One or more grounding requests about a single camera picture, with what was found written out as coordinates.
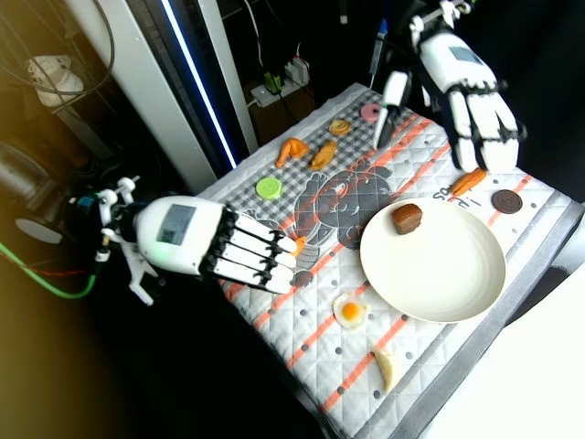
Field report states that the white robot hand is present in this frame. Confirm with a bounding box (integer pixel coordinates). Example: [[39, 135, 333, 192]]
[[374, 31, 527, 173], [134, 196, 299, 294]]

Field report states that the brown meat piece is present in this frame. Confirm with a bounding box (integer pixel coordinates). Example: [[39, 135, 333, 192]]
[[391, 203, 424, 236]]

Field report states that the white round plate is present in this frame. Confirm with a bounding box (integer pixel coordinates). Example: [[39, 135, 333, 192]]
[[359, 197, 507, 324]]

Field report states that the grey pen-shaped tool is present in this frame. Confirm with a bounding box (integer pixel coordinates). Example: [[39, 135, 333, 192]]
[[368, 17, 389, 89]]

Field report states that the green sandwich cookie toy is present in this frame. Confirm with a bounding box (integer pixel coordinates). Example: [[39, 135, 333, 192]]
[[255, 177, 282, 201]]

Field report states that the brown toy sausage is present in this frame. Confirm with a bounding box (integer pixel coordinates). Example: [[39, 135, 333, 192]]
[[450, 167, 487, 197]]

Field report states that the chocolate sandwich cookie toy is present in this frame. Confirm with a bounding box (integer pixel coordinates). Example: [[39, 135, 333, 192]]
[[491, 188, 522, 214]]

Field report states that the orange toy chicken wing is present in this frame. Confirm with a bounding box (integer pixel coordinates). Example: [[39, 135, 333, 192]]
[[275, 137, 310, 168]]

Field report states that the white round disc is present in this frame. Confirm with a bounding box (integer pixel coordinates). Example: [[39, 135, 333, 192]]
[[15, 218, 63, 245]]

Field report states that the grey quilt with printed bear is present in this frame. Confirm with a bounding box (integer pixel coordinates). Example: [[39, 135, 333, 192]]
[[198, 81, 575, 439]]

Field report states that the white pillar with blue light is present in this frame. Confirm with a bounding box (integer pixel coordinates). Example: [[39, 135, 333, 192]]
[[66, 0, 260, 194]]

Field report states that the toy fried shrimp tempura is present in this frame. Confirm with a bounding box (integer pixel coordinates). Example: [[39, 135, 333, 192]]
[[310, 139, 338, 171]]

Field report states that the white power strip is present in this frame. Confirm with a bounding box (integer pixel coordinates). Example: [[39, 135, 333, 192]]
[[250, 78, 313, 109]]

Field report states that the white plug adapter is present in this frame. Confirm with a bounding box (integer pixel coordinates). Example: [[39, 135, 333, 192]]
[[283, 57, 310, 83]]

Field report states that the toy fried egg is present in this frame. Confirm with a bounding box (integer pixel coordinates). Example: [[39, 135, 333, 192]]
[[332, 292, 369, 330]]

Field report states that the white shoe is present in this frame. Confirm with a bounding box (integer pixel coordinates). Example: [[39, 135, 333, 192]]
[[26, 54, 86, 109]]

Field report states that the white toy dumpling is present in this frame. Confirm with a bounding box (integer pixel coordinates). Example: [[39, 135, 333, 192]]
[[372, 348, 395, 394]]

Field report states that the green cable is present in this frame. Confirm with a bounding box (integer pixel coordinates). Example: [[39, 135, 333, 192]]
[[0, 241, 98, 301]]

